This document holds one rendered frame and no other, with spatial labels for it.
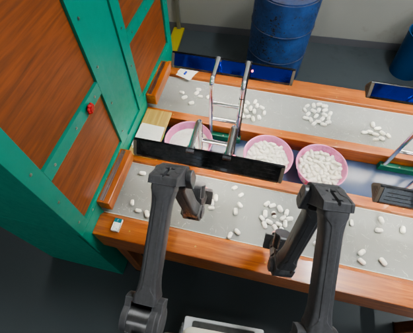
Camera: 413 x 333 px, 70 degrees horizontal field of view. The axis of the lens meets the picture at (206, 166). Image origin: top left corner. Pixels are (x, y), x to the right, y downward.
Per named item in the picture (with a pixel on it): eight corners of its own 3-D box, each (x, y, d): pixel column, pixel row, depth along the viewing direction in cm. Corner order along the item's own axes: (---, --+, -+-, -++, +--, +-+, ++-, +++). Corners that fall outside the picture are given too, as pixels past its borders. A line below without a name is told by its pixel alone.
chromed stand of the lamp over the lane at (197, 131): (226, 205, 153) (232, 158, 115) (188, 197, 156) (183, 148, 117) (232, 174, 163) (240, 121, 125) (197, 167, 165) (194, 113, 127)
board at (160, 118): (154, 160, 157) (154, 158, 156) (127, 154, 159) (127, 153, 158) (172, 113, 174) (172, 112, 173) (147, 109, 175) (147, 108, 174)
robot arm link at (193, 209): (151, 178, 82) (189, 184, 80) (156, 159, 84) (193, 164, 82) (179, 219, 120) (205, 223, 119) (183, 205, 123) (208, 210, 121)
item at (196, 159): (281, 184, 118) (285, 175, 112) (133, 155, 126) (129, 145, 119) (283, 167, 122) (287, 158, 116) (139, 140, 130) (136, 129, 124)
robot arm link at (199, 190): (180, 216, 118) (201, 220, 116) (181, 190, 114) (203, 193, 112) (187, 203, 129) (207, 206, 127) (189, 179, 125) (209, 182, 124)
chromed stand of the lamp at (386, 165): (414, 176, 162) (478, 123, 124) (376, 169, 164) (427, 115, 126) (410, 148, 172) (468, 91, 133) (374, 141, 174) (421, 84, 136)
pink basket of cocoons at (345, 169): (341, 200, 155) (348, 191, 146) (289, 189, 158) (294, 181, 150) (341, 158, 168) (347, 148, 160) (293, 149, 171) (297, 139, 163)
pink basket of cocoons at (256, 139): (295, 182, 160) (300, 172, 152) (246, 187, 158) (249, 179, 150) (281, 142, 174) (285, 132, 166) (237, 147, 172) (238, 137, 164)
